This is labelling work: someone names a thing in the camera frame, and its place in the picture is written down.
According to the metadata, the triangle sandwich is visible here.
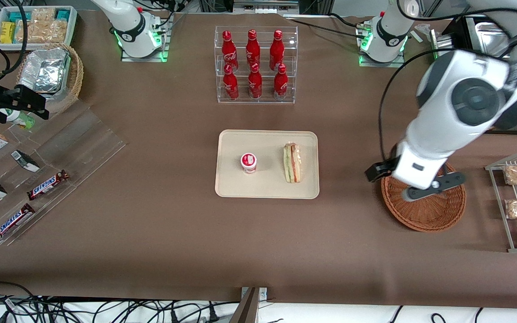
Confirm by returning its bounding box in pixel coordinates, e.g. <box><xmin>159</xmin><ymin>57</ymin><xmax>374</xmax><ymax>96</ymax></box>
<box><xmin>283</xmin><ymin>142</ymin><xmax>302</xmax><ymax>184</ymax></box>

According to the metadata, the brown wicker basket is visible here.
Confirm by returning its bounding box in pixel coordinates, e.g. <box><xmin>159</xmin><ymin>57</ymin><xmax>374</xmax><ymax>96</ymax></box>
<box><xmin>381</xmin><ymin>162</ymin><xmax>467</xmax><ymax>233</ymax></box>

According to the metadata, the light wicker basket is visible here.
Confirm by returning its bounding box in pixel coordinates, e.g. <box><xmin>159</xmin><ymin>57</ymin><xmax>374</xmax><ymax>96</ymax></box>
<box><xmin>15</xmin><ymin>42</ymin><xmax>84</xmax><ymax>115</ymax></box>

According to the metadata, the cream plastic tray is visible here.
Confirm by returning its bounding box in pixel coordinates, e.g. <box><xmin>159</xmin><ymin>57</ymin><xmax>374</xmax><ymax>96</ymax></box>
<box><xmin>215</xmin><ymin>130</ymin><xmax>320</xmax><ymax>199</ymax></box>

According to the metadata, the green white drink bottle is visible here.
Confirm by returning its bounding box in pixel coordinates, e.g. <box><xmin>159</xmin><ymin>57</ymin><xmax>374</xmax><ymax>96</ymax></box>
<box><xmin>0</xmin><ymin>109</ymin><xmax>35</xmax><ymax>130</ymax></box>

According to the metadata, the aluminium foil container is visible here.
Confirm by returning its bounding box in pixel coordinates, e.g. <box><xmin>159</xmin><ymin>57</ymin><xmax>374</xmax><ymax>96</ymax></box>
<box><xmin>18</xmin><ymin>48</ymin><xmax>71</xmax><ymax>94</ymax></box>

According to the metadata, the clear acrylic display stand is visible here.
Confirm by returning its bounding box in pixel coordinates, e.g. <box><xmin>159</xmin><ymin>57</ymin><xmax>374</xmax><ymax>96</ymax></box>
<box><xmin>0</xmin><ymin>98</ymin><xmax>127</xmax><ymax>246</ymax></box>

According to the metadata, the yellow snack pack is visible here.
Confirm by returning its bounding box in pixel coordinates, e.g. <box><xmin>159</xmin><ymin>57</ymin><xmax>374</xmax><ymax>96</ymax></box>
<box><xmin>0</xmin><ymin>21</ymin><xmax>17</xmax><ymax>44</ymax></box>

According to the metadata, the clear bagged biscuit snack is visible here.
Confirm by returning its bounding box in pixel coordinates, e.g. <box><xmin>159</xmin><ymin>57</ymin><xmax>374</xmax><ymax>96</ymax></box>
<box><xmin>30</xmin><ymin>8</ymin><xmax>57</xmax><ymax>23</ymax></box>
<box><xmin>16</xmin><ymin>19</ymin><xmax>68</xmax><ymax>44</ymax></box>

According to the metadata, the snickers chocolate bar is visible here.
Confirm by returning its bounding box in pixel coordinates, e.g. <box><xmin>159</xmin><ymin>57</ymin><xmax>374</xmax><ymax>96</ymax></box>
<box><xmin>0</xmin><ymin>203</ymin><xmax>36</xmax><ymax>243</ymax></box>
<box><xmin>26</xmin><ymin>169</ymin><xmax>70</xmax><ymax>201</ymax></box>

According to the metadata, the white plastic bin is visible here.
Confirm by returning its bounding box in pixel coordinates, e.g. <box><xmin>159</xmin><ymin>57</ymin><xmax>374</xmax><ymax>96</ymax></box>
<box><xmin>0</xmin><ymin>5</ymin><xmax>79</xmax><ymax>50</ymax></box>

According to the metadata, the clear acrylic bottle rack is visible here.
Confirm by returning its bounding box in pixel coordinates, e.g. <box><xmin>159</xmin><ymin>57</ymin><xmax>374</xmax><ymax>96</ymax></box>
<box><xmin>215</xmin><ymin>26</ymin><xmax>298</xmax><ymax>105</ymax></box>

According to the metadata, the red lidded yogurt cup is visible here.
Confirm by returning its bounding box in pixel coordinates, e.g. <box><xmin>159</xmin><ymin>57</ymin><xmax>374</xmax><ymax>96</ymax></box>
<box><xmin>241</xmin><ymin>153</ymin><xmax>258</xmax><ymax>174</ymax></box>

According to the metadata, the red cola bottle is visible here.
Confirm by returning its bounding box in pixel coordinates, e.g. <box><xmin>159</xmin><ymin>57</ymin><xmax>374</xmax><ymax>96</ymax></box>
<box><xmin>245</xmin><ymin>29</ymin><xmax>261</xmax><ymax>68</ymax></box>
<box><xmin>221</xmin><ymin>30</ymin><xmax>239</xmax><ymax>72</ymax></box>
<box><xmin>248</xmin><ymin>63</ymin><xmax>263</xmax><ymax>100</ymax></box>
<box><xmin>269</xmin><ymin>30</ymin><xmax>285</xmax><ymax>70</ymax></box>
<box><xmin>273</xmin><ymin>63</ymin><xmax>289</xmax><ymax>100</ymax></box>
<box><xmin>223</xmin><ymin>64</ymin><xmax>240</xmax><ymax>101</ymax></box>

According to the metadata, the clear plastic wrapper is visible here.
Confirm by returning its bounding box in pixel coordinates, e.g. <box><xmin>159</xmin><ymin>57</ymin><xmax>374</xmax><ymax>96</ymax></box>
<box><xmin>412</xmin><ymin>22</ymin><xmax>438</xmax><ymax>44</ymax></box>

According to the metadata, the black sealing machine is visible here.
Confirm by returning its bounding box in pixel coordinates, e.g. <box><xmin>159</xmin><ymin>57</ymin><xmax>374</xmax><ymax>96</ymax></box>
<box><xmin>434</xmin><ymin>13</ymin><xmax>517</xmax><ymax>134</ymax></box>

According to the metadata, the brown table cover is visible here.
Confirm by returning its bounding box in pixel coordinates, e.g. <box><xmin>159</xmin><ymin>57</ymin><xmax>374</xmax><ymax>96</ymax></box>
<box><xmin>0</xmin><ymin>9</ymin><xmax>517</xmax><ymax>310</ymax></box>

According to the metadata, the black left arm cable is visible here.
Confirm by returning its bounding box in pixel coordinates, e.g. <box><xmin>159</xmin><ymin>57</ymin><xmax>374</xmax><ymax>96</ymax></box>
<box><xmin>377</xmin><ymin>49</ymin><xmax>501</xmax><ymax>166</ymax></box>

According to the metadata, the black looped cable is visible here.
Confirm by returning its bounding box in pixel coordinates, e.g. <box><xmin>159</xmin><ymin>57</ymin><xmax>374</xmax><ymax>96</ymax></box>
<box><xmin>0</xmin><ymin>0</ymin><xmax>30</xmax><ymax>83</ymax></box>

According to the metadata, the black table cable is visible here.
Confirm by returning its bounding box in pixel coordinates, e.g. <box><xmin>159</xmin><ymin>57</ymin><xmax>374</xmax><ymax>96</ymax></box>
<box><xmin>283</xmin><ymin>13</ymin><xmax>371</xmax><ymax>39</ymax></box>

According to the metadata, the aluminium table bracket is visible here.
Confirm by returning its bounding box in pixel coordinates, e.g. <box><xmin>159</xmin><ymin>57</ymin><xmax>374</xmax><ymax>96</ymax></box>
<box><xmin>241</xmin><ymin>287</ymin><xmax>268</xmax><ymax>302</ymax></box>

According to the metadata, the black floor cable bundle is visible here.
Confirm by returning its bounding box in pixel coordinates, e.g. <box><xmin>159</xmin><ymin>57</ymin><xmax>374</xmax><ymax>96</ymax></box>
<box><xmin>0</xmin><ymin>282</ymin><xmax>241</xmax><ymax>323</ymax></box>

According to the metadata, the aluminium background frame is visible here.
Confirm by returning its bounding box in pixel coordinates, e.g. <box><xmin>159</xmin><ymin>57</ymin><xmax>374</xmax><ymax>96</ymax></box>
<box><xmin>198</xmin><ymin>0</ymin><xmax>331</xmax><ymax>16</ymax></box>

